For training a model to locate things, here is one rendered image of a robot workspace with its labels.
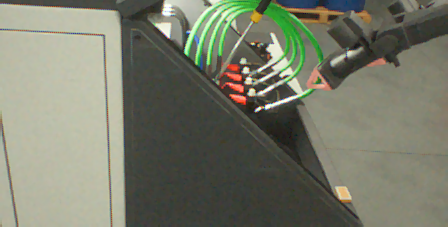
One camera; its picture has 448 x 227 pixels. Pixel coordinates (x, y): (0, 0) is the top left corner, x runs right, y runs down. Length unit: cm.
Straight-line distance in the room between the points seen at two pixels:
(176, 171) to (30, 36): 41
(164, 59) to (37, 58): 24
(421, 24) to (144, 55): 56
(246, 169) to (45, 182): 44
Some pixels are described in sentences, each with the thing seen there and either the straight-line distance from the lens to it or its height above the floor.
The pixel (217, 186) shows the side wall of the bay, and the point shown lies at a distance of 106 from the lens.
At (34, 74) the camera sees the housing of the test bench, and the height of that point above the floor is 133.
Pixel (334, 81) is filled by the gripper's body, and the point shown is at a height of 129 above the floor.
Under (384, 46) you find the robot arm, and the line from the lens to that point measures 104.
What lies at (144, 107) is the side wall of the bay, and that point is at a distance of 96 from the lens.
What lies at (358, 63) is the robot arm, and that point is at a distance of 109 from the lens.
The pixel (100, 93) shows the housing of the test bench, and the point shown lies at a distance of 96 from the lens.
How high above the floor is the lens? 172
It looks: 27 degrees down
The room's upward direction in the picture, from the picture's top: 5 degrees clockwise
